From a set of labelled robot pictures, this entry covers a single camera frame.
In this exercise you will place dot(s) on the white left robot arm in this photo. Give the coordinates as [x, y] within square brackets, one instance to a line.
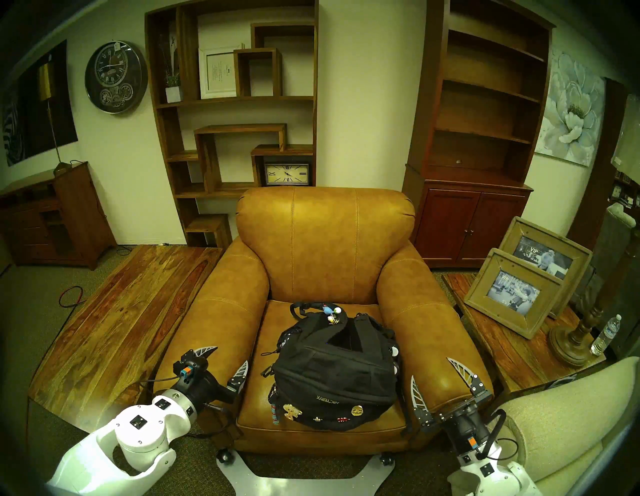
[140, 430]

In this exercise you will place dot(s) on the gold shade brass lamp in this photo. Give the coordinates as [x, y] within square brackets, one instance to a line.
[46, 82]

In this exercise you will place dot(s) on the clear plastic water bottle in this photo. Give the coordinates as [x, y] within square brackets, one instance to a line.
[605, 337]

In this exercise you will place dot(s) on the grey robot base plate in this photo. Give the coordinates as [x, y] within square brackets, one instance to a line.
[300, 485]

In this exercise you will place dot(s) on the black caster wheel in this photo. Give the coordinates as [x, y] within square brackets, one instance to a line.
[223, 456]
[386, 458]

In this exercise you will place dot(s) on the rectangular mantel clock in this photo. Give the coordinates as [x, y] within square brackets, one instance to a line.
[286, 174]

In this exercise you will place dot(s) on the round black wall clock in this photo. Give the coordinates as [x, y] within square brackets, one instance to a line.
[116, 77]

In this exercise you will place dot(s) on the reddish wooden sideboard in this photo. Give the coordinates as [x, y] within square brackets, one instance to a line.
[75, 210]

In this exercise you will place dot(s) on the large weathered wood picture frame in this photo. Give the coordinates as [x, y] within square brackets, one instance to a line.
[545, 257]

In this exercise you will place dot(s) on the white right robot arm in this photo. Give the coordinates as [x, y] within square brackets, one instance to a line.
[495, 482]

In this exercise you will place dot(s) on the white flower canvas painting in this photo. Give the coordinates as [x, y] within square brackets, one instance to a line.
[570, 110]

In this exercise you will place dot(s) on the small weathered wood picture frame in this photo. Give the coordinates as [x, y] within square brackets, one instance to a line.
[515, 292]

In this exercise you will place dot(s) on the striped wooden coffee table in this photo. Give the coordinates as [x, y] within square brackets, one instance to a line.
[125, 320]

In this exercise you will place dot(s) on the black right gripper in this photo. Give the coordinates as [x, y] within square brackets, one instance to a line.
[465, 427]

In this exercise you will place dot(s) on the white framed certificate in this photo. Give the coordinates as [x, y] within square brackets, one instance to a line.
[220, 72]

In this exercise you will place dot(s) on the black white sign card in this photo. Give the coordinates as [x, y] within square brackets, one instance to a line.
[561, 382]

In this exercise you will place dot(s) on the dark zebra wall painting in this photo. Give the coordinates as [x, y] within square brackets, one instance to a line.
[30, 125]

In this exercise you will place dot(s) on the geometric open wooden shelf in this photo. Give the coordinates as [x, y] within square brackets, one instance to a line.
[206, 160]

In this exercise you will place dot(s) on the tan leather armchair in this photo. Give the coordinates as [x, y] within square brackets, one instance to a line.
[325, 240]

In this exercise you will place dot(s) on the rustic wooden side table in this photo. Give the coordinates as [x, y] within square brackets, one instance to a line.
[505, 350]

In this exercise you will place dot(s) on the small potted plant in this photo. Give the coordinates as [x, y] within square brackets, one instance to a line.
[173, 93]

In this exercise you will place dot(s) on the black backpack with pins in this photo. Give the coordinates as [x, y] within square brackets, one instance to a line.
[330, 370]

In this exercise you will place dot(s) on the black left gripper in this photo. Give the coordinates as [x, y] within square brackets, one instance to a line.
[205, 390]

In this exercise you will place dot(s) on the cherry wood bookcase hutch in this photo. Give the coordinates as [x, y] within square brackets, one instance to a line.
[470, 225]

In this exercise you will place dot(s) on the beige fabric armchair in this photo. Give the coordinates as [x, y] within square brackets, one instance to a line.
[560, 430]

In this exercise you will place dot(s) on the wooden lamp base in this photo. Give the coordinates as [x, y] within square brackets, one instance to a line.
[570, 345]

